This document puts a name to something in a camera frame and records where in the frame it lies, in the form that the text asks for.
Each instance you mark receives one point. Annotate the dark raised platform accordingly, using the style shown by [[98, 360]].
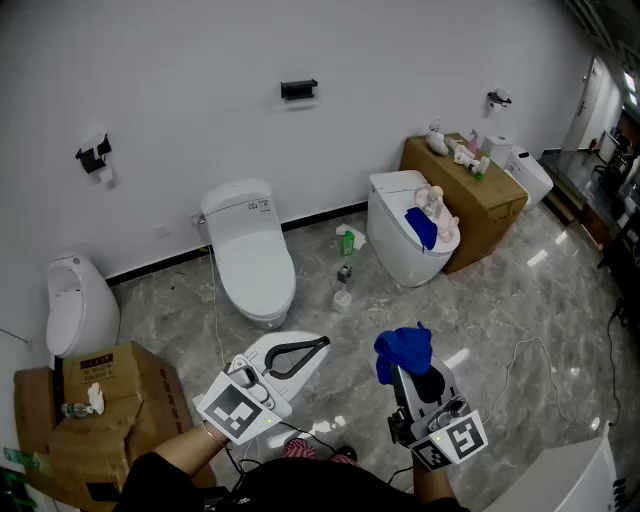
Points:
[[575, 175]]

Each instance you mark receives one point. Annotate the crumpled white tissue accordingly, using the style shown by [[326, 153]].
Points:
[[357, 239]]

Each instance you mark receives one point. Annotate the black shoe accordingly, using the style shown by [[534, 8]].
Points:
[[346, 452]]

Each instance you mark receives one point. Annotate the white paper wad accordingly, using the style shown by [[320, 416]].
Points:
[[96, 397]]

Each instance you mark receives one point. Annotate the blue cleaning cloth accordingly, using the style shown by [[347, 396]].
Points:
[[400, 350]]

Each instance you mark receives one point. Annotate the white square-tank toilet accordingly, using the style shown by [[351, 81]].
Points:
[[497, 147]]

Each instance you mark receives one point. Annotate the crumpled cardboard box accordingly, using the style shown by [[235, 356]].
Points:
[[140, 380]]

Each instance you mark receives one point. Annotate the blue towel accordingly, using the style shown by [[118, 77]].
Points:
[[420, 225]]

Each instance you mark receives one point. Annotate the large cardboard box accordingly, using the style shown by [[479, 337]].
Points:
[[480, 205]]

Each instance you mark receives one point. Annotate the red checked trousers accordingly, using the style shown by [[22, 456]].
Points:
[[300, 447]]

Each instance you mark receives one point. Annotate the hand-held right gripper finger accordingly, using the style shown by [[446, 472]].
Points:
[[435, 387], [407, 395]]

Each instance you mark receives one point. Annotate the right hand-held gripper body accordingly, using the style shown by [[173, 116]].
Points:
[[450, 440]]

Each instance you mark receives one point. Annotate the black toilet paper holder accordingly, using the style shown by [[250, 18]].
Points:
[[92, 157]]

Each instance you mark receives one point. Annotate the person's left forearm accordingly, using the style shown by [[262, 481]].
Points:
[[195, 450]]

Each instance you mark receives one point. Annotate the white elongated toilet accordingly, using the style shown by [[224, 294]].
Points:
[[250, 250]]

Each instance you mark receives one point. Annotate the white wall-mounted urinal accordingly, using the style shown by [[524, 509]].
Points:
[[85, 310]]

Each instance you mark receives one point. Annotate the white door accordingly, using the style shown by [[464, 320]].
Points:
[[585, 105]]

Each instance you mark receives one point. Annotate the white glossy fixture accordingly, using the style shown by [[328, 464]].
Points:
[[560, 475]]

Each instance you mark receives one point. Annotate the black wall shelf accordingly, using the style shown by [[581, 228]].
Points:
[[297, 89]]

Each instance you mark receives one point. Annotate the white brush holder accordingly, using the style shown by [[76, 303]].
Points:
[[342, 302]]

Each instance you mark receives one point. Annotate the white tankless toilet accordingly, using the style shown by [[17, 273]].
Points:
[[395, 235]]

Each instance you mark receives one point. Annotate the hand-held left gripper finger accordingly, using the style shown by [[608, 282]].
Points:
[[295, 339], [305, 375]]

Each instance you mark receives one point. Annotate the person in black shirt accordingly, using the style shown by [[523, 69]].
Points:
[[300, 490]]

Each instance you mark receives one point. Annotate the clear tall bottle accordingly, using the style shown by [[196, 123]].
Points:
[[436, 125]]

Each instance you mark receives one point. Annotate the plastic water bottle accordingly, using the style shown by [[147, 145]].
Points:
[[75, 410]]

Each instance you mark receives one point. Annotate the small black paper holder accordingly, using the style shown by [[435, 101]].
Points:
[[499, 97]]

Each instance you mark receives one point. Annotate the white bottle green cap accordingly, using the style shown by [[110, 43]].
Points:
[[481, 167]]

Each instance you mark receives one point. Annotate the person's right forearm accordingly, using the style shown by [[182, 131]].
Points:
[[430, 485]]

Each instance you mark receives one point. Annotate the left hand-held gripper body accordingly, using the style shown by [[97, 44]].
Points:
[[235, 415]]

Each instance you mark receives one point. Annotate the pink spray bottle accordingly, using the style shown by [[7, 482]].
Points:
[[473, 140]]

